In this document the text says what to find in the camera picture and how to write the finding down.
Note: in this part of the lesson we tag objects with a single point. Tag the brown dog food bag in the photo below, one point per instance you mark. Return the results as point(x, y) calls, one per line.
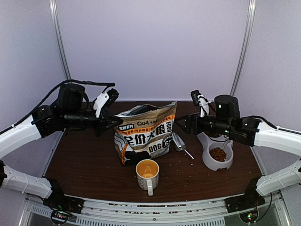
point(145, 133)

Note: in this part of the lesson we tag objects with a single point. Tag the white mug yellow inside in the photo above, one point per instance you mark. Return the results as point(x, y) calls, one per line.
point(147, 172)

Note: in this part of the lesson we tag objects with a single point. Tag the white double pet bowl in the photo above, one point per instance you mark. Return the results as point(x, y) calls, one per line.
point(211, 163)

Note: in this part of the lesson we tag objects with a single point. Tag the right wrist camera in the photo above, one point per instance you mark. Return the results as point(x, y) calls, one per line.
point(201, 102)

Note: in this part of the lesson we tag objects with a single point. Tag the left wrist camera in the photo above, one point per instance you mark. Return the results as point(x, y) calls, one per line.
point(106, 98)

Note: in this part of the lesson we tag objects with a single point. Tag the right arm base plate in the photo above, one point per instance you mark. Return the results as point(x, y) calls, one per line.
point(243, 202)

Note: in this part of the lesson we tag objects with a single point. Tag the left aluminium corner post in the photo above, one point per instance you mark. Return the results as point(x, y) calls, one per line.
point(59, 39)

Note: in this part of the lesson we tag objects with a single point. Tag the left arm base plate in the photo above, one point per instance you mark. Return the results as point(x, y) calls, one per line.
point(66, 203)

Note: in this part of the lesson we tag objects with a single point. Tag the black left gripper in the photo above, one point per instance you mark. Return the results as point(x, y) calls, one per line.
point(103, 124)

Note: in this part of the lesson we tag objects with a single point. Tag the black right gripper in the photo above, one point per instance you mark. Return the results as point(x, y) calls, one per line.
point(193, 118)

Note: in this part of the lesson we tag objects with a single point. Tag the right aluminium corner post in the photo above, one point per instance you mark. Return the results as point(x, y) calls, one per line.
point(245, 43)

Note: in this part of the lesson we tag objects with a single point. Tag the left circuit board with leds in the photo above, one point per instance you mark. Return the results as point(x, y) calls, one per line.
point(59, 217)

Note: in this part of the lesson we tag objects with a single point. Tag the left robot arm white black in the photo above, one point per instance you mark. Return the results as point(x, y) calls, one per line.
point(71, 110)

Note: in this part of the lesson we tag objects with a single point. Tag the right circuit board with leds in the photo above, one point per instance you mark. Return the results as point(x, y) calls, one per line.
point(249, 216)

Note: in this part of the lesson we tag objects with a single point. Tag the metal spoon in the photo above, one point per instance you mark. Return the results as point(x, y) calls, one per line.
point(180, 145)

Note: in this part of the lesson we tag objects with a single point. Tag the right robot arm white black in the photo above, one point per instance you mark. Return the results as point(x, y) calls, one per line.
point(250, 131)

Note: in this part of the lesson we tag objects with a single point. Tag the circuit board with leds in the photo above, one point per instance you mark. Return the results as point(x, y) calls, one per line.
point(249, 216)
point(59, 217)

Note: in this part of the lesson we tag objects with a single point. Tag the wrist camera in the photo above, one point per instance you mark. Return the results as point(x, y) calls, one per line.
point(201, 102)
point(106, 98)

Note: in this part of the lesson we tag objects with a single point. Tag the aluminium front rail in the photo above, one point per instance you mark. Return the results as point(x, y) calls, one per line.
point(212, 212)

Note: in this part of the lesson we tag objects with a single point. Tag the aluminium corner post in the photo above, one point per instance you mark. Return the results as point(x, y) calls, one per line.
point(245, 43)
point(59, 39)

